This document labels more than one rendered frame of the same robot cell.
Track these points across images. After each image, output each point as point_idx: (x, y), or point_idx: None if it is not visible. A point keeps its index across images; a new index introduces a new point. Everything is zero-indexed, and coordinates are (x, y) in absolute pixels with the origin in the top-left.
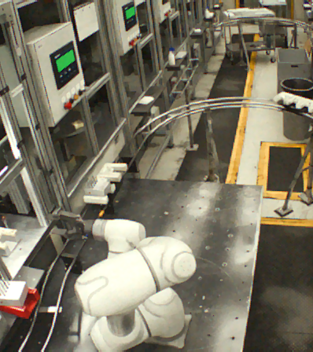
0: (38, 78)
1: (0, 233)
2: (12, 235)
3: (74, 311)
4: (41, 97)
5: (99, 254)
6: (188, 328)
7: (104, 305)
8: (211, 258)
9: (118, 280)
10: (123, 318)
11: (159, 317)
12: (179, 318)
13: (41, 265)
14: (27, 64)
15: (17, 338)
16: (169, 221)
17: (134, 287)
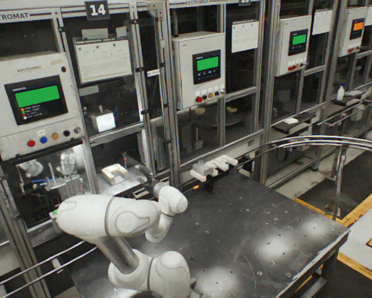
0: (177, 70)
1: (116, 168)
2: (122, 172)
3: (130, 245)
4: (177, 85)
5: (179, 215)
6: None
7: (65, 222)
8: (253, 262)
9: (81, 209)
10: (103, 250)
11: (159, 275)
12: (177, 288)
13: None
14: (170, 57)
15: (83, 243)
16: (244, 217)
17: (87, 220)
